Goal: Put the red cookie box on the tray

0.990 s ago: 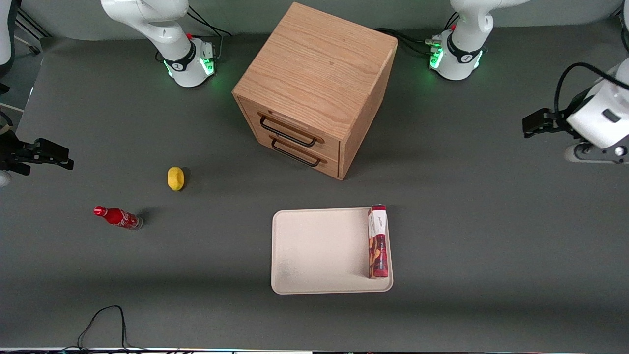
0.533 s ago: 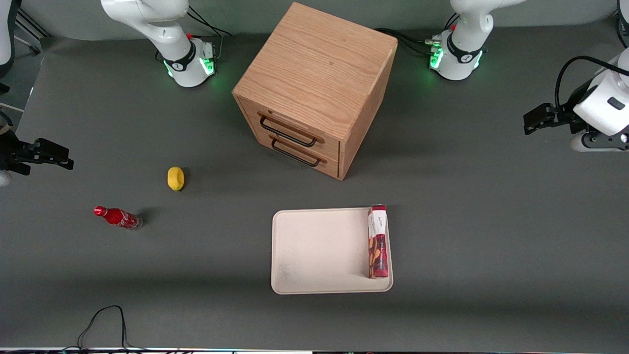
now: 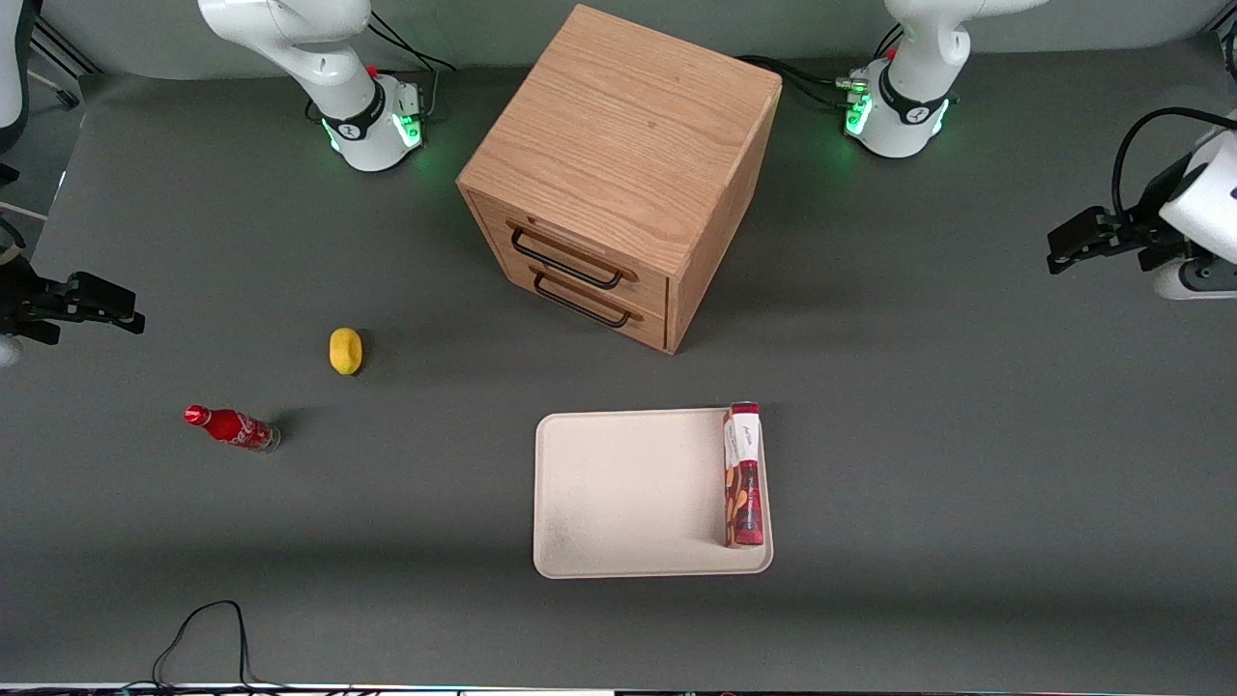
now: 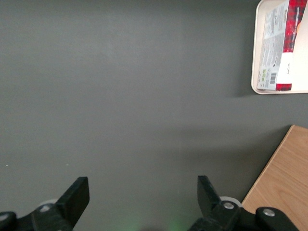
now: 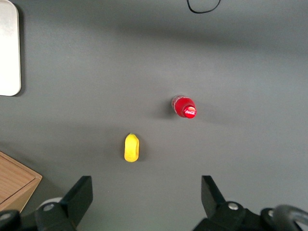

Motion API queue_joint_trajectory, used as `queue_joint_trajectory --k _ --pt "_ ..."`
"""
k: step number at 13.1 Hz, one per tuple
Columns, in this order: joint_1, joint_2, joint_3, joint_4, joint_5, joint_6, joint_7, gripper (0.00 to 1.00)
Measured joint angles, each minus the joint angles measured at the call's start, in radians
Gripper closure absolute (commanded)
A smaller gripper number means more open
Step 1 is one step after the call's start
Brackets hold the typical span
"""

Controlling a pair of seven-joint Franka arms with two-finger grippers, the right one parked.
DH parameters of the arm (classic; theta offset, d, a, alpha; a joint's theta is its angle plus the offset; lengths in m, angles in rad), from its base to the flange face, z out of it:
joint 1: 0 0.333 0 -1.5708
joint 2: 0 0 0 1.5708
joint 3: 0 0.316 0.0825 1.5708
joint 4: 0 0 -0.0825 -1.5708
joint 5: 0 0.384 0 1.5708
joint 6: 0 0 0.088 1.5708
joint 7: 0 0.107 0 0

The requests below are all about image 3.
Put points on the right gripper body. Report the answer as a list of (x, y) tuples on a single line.
[(21, 302)]

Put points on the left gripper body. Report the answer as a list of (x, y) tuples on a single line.
[(1146, 235)]

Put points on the red cookie box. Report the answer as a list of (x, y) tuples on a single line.
[(744, 483)]

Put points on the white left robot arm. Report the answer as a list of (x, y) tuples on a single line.
[(908, 106)]

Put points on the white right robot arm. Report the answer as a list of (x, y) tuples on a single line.
[(309, 48)]

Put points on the cream rectangular plastic tray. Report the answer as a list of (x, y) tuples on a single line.
[(628, 493)]

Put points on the red cola bottle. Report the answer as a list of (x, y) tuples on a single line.
[(232, 426)]

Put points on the white rounded plastic object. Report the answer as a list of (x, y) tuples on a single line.
[(14, 68)]

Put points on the yellow lemon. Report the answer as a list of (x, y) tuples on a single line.
[(345, 351)]

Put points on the wooden drawer cabinet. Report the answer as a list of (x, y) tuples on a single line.
[(628, 126)]

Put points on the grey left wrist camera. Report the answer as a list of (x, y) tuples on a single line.
[(1198, 280)]

